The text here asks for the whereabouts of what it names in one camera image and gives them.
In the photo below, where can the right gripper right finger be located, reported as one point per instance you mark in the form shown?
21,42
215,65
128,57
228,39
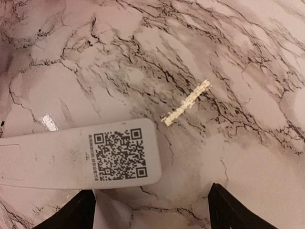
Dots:
227,212

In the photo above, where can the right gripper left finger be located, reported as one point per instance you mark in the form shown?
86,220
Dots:
78,213

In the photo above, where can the white remote control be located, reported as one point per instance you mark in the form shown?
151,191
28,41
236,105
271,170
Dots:
116,155

